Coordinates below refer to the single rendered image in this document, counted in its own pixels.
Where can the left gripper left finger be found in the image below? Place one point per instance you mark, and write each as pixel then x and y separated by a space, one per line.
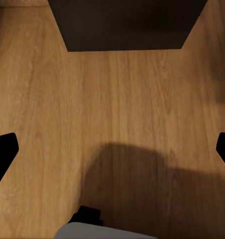
pixel 8 150

